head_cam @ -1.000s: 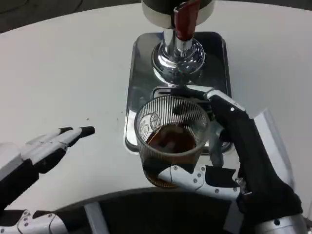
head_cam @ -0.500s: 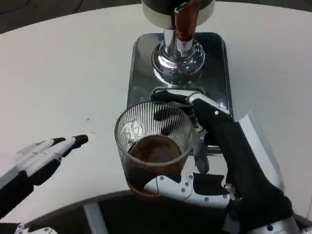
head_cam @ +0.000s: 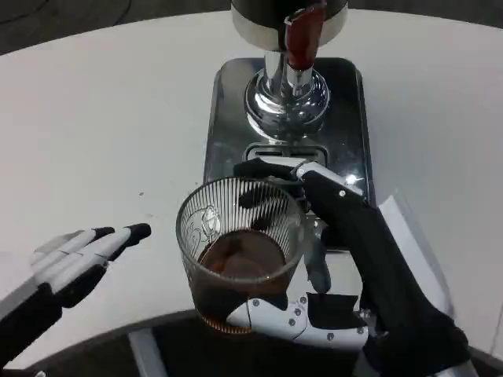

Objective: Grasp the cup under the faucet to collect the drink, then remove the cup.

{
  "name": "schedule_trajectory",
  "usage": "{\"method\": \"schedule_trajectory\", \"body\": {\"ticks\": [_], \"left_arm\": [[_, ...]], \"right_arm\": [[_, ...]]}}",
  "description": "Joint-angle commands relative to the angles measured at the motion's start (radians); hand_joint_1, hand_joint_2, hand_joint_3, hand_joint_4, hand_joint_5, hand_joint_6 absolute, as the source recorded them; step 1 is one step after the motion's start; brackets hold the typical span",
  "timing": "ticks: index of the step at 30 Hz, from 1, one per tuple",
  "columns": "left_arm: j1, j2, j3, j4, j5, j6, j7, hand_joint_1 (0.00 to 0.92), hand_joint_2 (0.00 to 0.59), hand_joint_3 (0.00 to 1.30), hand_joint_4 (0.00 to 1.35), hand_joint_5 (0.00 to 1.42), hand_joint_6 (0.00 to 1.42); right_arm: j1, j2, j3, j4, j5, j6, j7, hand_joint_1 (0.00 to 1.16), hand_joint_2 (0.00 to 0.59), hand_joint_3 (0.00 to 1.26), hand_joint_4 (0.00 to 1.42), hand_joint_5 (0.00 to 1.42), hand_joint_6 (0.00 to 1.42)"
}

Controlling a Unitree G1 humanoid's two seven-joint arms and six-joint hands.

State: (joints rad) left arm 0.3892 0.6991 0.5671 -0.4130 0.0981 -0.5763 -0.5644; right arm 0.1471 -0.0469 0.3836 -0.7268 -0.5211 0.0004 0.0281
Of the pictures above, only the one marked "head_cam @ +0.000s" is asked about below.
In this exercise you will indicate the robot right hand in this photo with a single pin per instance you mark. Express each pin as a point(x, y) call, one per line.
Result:
point(385, 267)

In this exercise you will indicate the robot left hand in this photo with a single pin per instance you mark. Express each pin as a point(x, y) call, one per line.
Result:
point(59, 267)

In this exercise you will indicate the clear ribbed glass cup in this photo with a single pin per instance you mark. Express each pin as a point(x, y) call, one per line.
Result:
point(220, 243)

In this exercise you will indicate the white table leg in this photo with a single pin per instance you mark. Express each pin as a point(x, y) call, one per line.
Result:
point(147, 353)

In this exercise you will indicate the steel slotted drip grid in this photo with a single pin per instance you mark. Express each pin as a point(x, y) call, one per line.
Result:
point(271, 152)

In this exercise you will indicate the steel drip tray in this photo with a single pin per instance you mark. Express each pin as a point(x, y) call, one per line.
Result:
point(224, 129)

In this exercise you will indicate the black and chrome drink dispenser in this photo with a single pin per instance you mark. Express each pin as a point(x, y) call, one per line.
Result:
point(267, 19)

